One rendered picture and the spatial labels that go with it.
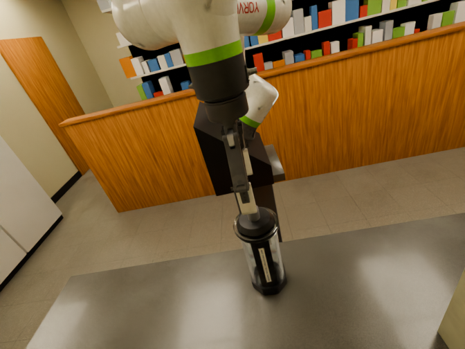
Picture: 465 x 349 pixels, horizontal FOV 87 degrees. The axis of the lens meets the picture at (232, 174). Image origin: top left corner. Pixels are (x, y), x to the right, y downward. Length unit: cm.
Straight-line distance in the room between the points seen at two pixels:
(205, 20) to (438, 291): 75
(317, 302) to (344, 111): 204
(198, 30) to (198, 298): 66
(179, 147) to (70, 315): 183
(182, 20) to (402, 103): 252
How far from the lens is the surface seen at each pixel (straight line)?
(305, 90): 236
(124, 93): 609
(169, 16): 41
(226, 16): 39
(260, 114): 111
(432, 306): 77
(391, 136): 287
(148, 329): 80
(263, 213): 59
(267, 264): 64
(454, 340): 69
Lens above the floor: 157
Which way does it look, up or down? 31 degrees down
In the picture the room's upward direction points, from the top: 15 degrees counter-clockwise
